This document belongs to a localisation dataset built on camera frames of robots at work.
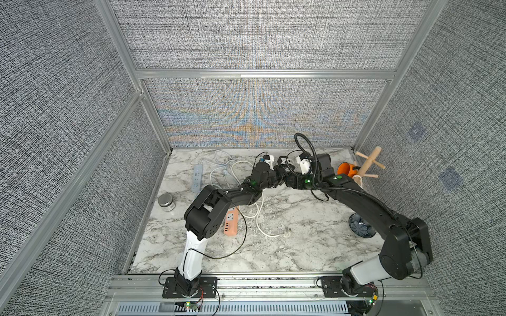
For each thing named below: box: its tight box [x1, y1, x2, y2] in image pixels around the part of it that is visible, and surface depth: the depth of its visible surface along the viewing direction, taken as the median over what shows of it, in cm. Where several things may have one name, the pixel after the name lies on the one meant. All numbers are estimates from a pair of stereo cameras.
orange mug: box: [336, 161, 358, 178], surface depth 99 cm
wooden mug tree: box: [355, 146, 386, 179], surface depth 84 cm
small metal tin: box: [157, 192, 176, 212], surface depth 94 cm
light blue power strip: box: [191, 163, 203, 193], surface depth 108 cm
